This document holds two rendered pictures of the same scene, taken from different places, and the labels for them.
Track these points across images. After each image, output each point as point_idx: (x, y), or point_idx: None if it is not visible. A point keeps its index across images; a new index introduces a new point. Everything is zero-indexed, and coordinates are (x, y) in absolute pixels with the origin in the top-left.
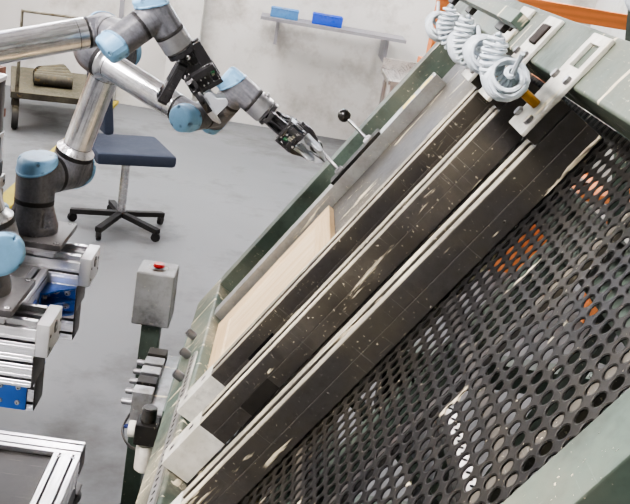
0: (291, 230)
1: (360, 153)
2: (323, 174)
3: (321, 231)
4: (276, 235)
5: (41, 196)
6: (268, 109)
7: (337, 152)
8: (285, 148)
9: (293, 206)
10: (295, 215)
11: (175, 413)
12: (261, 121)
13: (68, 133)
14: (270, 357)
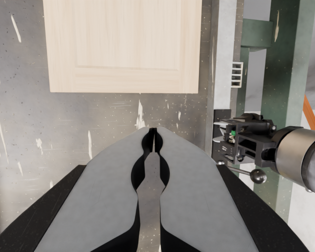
0: (218, 40)
1: (212, 151)
2: (286, 95)
3: (136, 79)
4: (290, 9)
5: None
6: (276, 165)
7: (293, 120)
8: (225, 121)
9: (292, 47)
10: (286, 42)
11: None
12: (278, 137)
13: None
14: None
